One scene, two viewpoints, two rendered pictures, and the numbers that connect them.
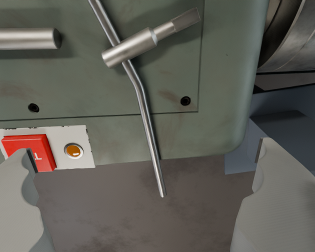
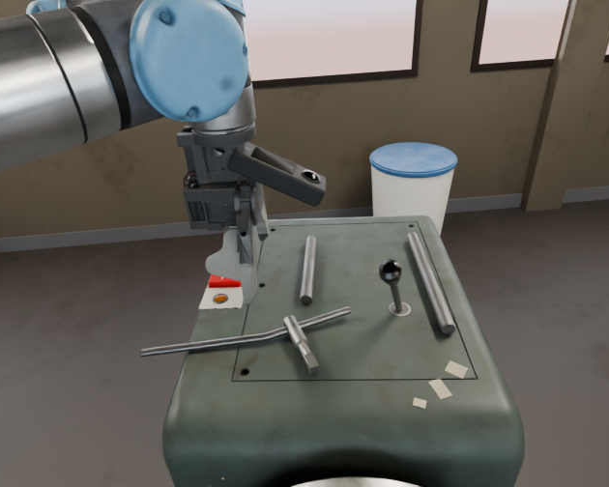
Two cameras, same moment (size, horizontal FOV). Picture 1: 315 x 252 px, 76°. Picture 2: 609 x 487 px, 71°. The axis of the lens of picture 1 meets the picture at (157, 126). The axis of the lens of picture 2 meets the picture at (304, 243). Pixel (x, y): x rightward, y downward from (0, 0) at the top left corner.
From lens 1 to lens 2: 0.52 m
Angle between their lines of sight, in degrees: 60
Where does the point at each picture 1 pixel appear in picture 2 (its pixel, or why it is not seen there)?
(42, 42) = (304, 291)
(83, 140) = (228, 304)
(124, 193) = not seen: outside the picture
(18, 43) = (304, 282)
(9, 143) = not seen: hidden behind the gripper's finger
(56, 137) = (235, 291)
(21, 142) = not seen: hidden behind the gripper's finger
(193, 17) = (312, 363)
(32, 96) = (270, 286)
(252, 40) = (291, 424)
